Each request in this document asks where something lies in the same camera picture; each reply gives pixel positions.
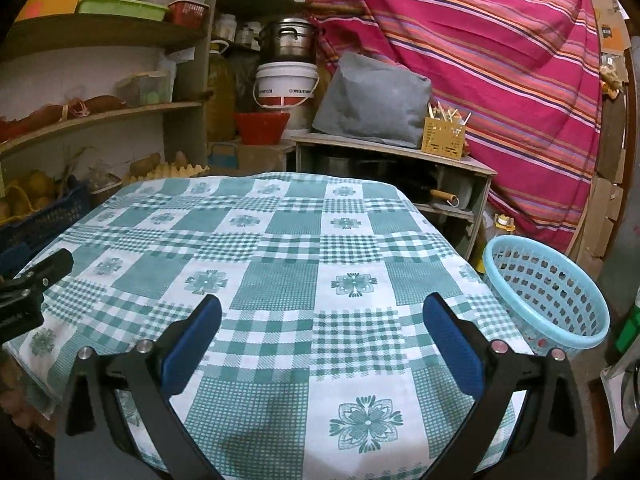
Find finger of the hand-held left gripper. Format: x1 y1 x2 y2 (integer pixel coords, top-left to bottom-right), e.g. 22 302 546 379
0 242 31 273
0 249 74 307

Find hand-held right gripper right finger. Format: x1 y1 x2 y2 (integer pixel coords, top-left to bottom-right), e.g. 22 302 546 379
422 292 588 480

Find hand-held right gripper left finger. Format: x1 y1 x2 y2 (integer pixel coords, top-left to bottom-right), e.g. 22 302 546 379
52 294 223 480

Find light blue plastic basket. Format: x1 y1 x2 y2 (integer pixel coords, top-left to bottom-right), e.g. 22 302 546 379
482 236 610 358

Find blue plastic crate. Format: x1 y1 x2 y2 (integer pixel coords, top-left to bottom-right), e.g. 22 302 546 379
0 182 92 261

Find yellow net bag of fruit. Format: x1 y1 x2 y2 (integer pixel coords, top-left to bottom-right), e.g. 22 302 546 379
0 170 56 221

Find small wicker basket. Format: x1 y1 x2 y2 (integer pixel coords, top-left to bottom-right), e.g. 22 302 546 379
89 172 123 208

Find green checked tablecloth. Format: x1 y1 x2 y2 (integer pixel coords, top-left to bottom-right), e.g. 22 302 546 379
2 172 533 476

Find yellow egg tray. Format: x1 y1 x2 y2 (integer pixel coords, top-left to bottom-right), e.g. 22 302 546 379
122 162 211 186

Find green plastic container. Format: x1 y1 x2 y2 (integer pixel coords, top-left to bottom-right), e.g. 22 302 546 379
615 305 640 356

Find sweet potato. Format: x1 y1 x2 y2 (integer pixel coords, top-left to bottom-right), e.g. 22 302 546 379
85 95 128 113

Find cardboard box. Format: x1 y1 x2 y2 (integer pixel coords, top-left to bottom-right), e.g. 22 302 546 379
207 141 296 176

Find yellow utensil holder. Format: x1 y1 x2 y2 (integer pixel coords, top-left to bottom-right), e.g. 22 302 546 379
421 117 467 161

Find low wooden cabinet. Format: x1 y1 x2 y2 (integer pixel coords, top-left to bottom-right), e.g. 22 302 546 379
290 132 498 261

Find clear plastic container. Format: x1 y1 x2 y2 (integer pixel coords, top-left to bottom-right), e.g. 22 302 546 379
117 71 173 108

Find red plastic basket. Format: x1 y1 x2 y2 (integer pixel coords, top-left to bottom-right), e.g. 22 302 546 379
233 111 291 146

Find bunch of chopsticks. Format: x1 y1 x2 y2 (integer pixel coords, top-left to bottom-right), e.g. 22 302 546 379
425 100 473 126

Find wooden shelf unit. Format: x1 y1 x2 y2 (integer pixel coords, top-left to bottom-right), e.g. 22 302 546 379
0 0 306 221

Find yellow box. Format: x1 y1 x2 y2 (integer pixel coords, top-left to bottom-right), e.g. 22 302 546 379
15 0 81 22

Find grey cushion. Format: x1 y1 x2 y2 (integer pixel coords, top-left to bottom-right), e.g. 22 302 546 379
311 51 433 148

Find green plastic tray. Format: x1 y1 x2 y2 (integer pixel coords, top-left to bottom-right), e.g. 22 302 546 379
77 0 170 22

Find white plastic bucket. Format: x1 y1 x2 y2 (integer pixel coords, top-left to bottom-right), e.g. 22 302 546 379
252 61 319 111

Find pink striped cloth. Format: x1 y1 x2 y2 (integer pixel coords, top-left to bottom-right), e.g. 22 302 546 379
302 0 603 256

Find small red basket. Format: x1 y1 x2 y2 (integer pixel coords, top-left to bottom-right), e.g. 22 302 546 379
167 1 210 28

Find yellowish hanging bundle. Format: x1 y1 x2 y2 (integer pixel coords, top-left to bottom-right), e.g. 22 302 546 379
600 67 626 96

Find metal pot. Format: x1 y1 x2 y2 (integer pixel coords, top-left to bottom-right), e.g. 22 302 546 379
257 17 326 63

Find cardboard sheets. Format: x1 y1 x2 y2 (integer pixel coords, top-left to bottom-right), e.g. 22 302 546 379
580 0 631 261

